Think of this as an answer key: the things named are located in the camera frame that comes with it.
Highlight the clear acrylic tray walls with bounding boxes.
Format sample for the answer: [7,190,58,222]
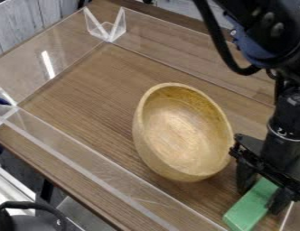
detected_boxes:
[0,6,300,231]

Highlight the brown wooden bowl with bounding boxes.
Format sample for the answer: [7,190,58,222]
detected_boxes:
[131,83,233,182]

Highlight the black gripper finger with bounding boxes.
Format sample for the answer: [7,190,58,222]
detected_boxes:
[268,188,294,215]
[236,158,257,194]

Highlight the grey metal base plate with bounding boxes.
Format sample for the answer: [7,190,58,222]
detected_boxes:
[57,197,117,231]

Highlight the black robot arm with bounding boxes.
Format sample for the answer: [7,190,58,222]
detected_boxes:
[200,0,300,214]

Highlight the black table leg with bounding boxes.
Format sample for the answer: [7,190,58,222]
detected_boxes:
[41,180,55,203]

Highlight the green rectangular block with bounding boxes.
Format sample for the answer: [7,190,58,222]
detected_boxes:
[222,178,278,231]

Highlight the black cable lower left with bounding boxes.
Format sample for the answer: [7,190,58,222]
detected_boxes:
[0,199,69,231]

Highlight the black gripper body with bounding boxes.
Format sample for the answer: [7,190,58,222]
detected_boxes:
[230,133,300,199]

